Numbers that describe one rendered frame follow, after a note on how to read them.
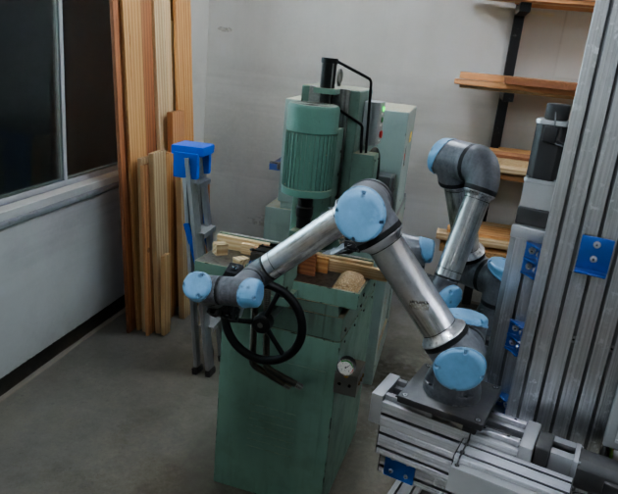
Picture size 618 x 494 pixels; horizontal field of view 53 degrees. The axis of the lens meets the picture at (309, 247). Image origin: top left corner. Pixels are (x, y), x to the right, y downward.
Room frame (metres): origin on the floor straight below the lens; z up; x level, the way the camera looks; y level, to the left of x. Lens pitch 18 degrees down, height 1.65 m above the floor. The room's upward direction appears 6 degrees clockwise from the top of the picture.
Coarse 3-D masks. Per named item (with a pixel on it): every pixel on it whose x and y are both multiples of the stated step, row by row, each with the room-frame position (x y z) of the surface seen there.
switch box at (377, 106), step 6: (366, 102) 2.33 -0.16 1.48; (372, 102) 2.33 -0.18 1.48; (378, 102) 2.32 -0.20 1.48; (384, 102) 2.38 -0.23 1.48; (366, 108) 2.33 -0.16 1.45; (372, 108) 2.33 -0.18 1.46; (378, 108) 2.32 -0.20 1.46; (366, 114) 2.33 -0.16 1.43; (372, 114) 2.32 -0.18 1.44; (378, 114) 2.32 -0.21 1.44; (384, 114) 2.40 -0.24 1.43; (366, 120) 2.33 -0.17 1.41; (372, 120) 2.32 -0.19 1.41; (378, 120) 2.32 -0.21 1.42; (366, 126) 2.33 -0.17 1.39; (372, 126) 2.32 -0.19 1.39; (378, 126) 2.32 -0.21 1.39; (372, 132) 2.32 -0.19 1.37; (378, 132) 2.33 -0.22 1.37; (372, 138) 2.32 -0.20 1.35; (378, 138) 2.35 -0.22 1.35; (372, 144) 2.32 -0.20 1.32
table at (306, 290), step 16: (208, 256) 2.09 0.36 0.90; (224, 256) 2.11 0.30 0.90; (208, 272) 2.02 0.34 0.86; (320, 272) 2.03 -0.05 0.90; (336, 272) 2.05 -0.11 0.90; (304, 288) 1.93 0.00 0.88; (320, 288) 1.91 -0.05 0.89; (336, 288) 1.90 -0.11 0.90; (368, 288) 2.02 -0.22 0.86; (288, 304) 1.85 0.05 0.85; (336, 304) 1.89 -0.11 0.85; (352, 304) 1.88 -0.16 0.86
